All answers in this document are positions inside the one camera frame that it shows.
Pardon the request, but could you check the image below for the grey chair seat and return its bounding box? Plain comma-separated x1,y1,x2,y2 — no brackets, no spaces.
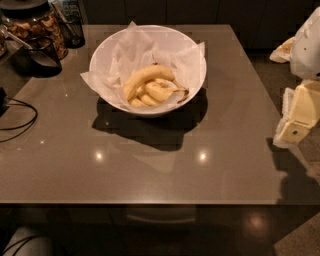
0,226,54,256

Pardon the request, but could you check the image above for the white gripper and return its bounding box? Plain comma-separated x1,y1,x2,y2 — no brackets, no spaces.
273,7,320,148

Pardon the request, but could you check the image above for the glass jar with snacks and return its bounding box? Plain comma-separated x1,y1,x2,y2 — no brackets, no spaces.
0,0,68,59

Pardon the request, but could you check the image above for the yellow banana bunch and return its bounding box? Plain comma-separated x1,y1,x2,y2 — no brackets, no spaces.
129,78,189,107

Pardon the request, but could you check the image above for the black cable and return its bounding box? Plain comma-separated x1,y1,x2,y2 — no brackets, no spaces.
0,96,39,144

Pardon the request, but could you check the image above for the white bowl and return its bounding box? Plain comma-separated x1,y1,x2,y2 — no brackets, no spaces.
88,24,208,118

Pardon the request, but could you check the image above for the large yellow banana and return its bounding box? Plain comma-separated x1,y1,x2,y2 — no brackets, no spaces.
122,64,175,100

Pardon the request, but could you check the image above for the black mesh cup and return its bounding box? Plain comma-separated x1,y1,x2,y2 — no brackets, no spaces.
12,37,62,78

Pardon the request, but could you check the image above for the black mesh pen holder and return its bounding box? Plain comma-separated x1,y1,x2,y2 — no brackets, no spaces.
59,15,85,49

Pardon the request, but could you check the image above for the metal spoon handle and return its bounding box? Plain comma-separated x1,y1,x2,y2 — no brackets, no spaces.
0,25,33,50

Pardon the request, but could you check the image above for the white paper liner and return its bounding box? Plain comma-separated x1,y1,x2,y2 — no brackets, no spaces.
80,21,206,111

